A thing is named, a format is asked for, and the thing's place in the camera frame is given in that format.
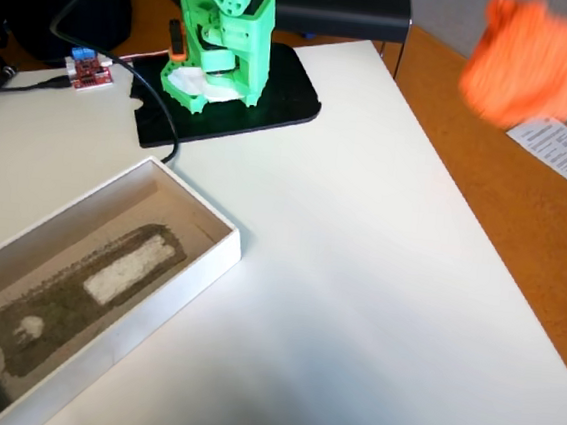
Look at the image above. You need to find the orange fuzzy sock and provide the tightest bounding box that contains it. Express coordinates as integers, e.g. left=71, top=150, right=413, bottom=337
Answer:
left=455, top=0, right=567, bottom=135

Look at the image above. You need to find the white shallow cardboard box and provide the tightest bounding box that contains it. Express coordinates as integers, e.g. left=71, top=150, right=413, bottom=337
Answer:
left=0, top=141, right=251, bottom=425

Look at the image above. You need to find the white crumpled tissue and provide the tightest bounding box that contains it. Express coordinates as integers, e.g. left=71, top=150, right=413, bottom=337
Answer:
left=165, top=64, right=246, bottom=106

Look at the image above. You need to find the black chair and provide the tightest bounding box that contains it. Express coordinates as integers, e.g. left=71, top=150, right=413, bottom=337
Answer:
left=265, top=0, right=416, bottom=80

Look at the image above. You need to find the red circuit board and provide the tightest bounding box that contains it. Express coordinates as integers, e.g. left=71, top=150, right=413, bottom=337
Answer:
left=62, top=45, right=117, bottom=95

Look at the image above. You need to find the printed white paper sheet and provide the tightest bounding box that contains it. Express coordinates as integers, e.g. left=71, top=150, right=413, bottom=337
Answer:
left=500, top=112, right=567, bottom=191

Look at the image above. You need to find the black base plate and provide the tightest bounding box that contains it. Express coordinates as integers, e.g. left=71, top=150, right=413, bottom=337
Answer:
left=124, top=29, right=328, bottom=165

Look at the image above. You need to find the thick black cable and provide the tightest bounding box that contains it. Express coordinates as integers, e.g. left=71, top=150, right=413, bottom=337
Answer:
left=37, top=0, right=195, bottom=166

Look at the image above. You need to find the thin red white wire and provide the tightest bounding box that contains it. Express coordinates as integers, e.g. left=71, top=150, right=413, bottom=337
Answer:
left=100, top=42, right=173, bottom=70

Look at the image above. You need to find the black cable with metal plug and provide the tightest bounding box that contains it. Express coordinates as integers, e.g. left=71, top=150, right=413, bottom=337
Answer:
left=0, top=61, right=71, bottom=120

